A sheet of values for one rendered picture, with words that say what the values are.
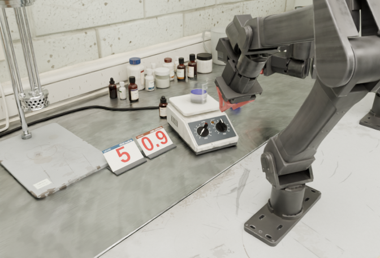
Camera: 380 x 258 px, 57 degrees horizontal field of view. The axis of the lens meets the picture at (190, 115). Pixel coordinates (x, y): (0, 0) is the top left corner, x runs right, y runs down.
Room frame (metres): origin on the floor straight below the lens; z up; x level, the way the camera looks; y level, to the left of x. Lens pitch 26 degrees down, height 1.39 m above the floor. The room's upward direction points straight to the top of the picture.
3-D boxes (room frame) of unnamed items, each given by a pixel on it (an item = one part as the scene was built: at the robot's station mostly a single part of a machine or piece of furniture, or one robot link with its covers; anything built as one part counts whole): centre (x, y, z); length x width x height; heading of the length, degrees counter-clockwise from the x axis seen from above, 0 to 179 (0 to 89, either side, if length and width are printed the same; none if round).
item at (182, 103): (0.91, -0.01, 0.98); 0.12 x 0.12 x 0.01; 26
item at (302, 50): (1.04, -0.37, 1.08); 0.12 x 0.09 x 0.12; 78
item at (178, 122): (0.89, -0.03, 0.94); 0.22 x 0.13 x 0.08; 26
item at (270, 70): (1.10, -0.30, 1.04); 0.10 x 0.07 x 0.07; 138
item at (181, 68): (1.34, 0.03, 0.94); 0.04 x 0.04 x 0.09
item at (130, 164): (0.73, 0.16, 0.92); 0.09 x 0.06 x 0.04; 134
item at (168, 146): (0.80, 0.09, 0.92); 0.09 x 0.06 x 0.04; 134
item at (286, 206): (0.56, -0.19, 0.94); 0.20 x 0.07 x 0.08; 137
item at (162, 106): (1.00, 0.08, 0.93); 0.03 x 0.03 x 0.07
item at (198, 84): (0.91, -0.02, 1.02); 0.06 x 0.05 x 0.08; 132
